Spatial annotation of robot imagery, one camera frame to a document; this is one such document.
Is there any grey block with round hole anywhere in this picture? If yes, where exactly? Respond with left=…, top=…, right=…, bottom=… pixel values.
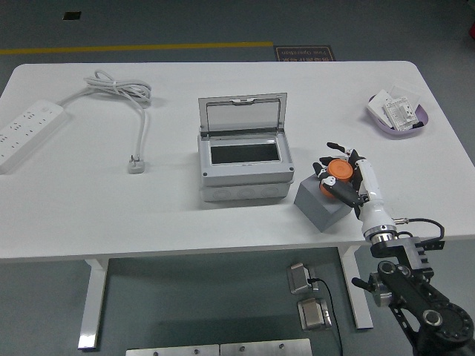
left=293, top=174, right=356, bottom=234

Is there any white power strip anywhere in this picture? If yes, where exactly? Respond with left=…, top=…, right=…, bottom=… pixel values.
left=0, top=98, right=70, bottom=175

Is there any grey plastic junction box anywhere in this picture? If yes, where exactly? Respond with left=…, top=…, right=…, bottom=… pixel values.
left=197, top=129, right=296, bottom=203

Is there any purple plastic tray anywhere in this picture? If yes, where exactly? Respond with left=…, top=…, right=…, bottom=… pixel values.
left=362, top=94, right=430, bottom=140

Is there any dark floor sign mat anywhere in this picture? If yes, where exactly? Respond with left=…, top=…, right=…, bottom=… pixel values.
left=273, top=44, right=337, bottom=62

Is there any black floor cable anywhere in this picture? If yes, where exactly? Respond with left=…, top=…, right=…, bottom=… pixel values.
left=309, top=277, right=344, bottom=356

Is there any orange cylindrical battery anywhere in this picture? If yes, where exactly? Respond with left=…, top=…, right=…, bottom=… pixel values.
left=318, top=156, right=354, bottom=200

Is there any robot right hand white shell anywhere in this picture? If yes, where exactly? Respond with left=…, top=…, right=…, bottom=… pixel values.
left=312, top=141, right=397, bottom=240

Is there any metal base plate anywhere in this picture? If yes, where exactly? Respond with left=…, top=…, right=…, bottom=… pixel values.
left=125, top=344, right=220, bottom=356

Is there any white wall socket panel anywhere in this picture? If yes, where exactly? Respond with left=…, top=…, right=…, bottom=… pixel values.
left=380, top=96, right=419, bottom=131

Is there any transparent hinged box lid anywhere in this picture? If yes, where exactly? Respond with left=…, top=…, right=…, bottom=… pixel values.
left=197, top=92, right=289, bottom=136

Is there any white power cord with plug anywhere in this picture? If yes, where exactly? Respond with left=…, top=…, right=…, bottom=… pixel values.
left=57, top=69, right=153, bottom=175

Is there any metal foot pedal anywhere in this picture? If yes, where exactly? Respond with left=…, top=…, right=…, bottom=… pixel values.
left=296, top=297, right=333, bottom=332
left=286, top=262, right=318, bottom=296

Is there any white table leg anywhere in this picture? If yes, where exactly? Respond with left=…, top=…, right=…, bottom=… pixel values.
left=339, top=244, right=374, bottom=330
left=76, top=258, right=109, bottom=352

